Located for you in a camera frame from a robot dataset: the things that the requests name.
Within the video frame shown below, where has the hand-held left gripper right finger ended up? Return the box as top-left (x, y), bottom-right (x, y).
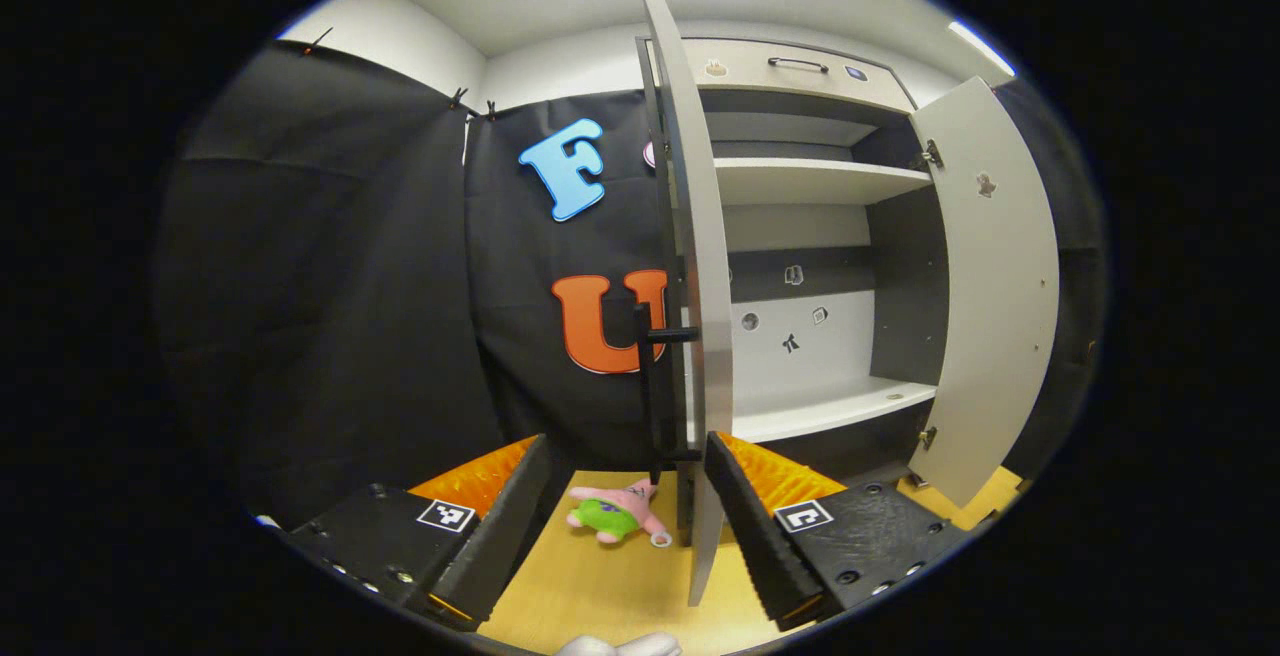
top-left (703, 430), bottom-right (977, 630)

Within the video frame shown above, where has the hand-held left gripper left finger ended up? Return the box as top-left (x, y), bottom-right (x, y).
top-left (283, 433), bottom-right (554, 629)

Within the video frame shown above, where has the grey double-door shoe cabinet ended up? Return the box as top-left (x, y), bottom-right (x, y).
top-left (635, 34), bottom-right (951, 499)

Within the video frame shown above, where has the grey shoe cabinet door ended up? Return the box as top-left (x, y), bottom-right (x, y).
top-left (905, 76), bottom-right (1061, 509)
top-left (633, 0), bottom-right (736, 607)

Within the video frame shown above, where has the grey cabinet drawer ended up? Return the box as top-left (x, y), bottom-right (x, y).
top-left (680, 36), bottom-right (919, 115)

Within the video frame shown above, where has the pink starfish plush toy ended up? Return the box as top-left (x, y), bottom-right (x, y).
top-left (566, 478), bottom-right (673, 547)

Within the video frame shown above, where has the black backdrop cloth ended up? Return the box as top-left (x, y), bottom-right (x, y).
top-left (155, 41), bottom-right (1111, 527)

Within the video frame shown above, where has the ceiling light panel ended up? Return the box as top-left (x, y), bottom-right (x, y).
top-left (948, 21), bottom-right (1016, 77)

